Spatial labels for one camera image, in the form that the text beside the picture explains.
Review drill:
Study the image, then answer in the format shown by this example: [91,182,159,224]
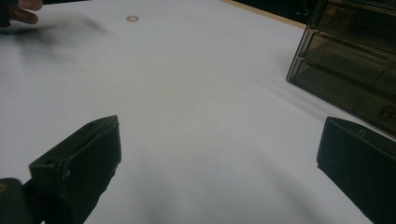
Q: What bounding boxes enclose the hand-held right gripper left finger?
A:
[21,114,122,224]

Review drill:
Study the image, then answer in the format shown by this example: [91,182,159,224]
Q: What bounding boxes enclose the transparent dark drawer cabinet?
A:
[286,0,396,138]

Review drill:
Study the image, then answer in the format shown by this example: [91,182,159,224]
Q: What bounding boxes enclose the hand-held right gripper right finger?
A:
[316,116,396,224]

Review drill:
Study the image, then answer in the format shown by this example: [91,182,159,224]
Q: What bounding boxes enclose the white table cover sheet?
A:
[0,0,396,224]

